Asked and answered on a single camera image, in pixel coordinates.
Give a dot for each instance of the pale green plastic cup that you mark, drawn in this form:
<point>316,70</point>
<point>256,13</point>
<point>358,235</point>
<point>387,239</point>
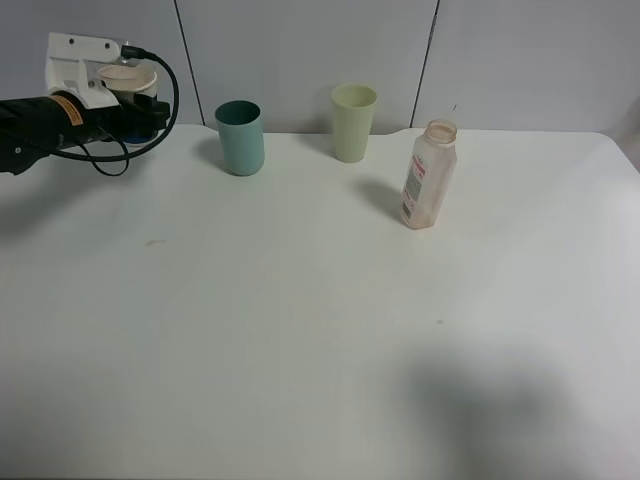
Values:
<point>353,107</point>

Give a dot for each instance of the clear plastic drink bottle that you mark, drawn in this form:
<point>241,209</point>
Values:
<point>431,167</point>

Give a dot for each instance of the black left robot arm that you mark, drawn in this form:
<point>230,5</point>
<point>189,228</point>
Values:
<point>34,128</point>

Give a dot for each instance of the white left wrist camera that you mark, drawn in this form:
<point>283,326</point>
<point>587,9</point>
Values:
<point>71,64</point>

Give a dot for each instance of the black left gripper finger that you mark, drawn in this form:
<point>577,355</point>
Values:
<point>144,114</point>

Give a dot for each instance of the blue sleeved paper cup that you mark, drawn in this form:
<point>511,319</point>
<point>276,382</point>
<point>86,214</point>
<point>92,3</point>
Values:
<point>126,80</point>

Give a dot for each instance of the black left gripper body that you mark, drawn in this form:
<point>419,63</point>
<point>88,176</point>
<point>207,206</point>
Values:
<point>104,124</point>

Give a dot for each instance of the teal plastic cup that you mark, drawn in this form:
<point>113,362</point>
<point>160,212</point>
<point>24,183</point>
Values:
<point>241,133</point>

